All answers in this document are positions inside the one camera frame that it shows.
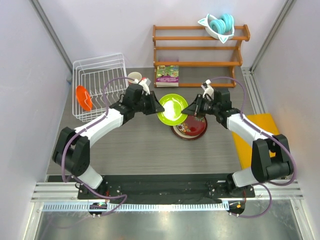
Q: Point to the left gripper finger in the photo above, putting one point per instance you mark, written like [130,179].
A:
[156,107]
[152,98]

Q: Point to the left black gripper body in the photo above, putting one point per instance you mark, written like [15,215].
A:
[145,106]

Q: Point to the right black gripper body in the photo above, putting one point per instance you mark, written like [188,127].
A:
[210,107]

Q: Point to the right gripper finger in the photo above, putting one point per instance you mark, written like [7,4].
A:
[199,98]
[192,109]

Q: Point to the green plate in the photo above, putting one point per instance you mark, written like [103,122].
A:
[173,105]

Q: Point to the red floral small plate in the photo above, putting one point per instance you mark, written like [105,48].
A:
[193,125]

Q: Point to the large red cream plate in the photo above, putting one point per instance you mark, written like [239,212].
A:
[186,137]

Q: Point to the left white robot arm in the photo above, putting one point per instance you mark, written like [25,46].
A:
[72,150]

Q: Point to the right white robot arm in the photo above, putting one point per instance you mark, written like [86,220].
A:
[271,160]

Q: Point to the wooden shelf rack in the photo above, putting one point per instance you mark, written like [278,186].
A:
[236,59]

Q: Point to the orange mug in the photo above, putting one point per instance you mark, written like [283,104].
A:
[134,77]

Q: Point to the colourful book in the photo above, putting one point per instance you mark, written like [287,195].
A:
[167,76]

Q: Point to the yellow board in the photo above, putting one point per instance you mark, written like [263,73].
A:
[243,149]

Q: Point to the orange plate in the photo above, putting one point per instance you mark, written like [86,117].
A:
[83,98]

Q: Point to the white cat ear bowl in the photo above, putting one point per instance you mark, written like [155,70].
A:
[222,38]

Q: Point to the teal headphones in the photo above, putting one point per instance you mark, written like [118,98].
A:
[222,25]

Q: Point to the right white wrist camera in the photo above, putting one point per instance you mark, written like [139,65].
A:
[207,88]

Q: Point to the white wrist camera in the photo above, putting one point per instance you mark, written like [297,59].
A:
[207,88]
[144,82]

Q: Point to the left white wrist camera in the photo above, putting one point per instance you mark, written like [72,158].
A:
[144,82]

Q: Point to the white wire dish rack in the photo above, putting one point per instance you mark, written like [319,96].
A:
[103,78]

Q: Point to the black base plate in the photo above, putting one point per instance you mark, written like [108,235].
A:
[173,189]

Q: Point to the perforated metal rail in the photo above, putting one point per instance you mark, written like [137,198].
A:
[90,206]

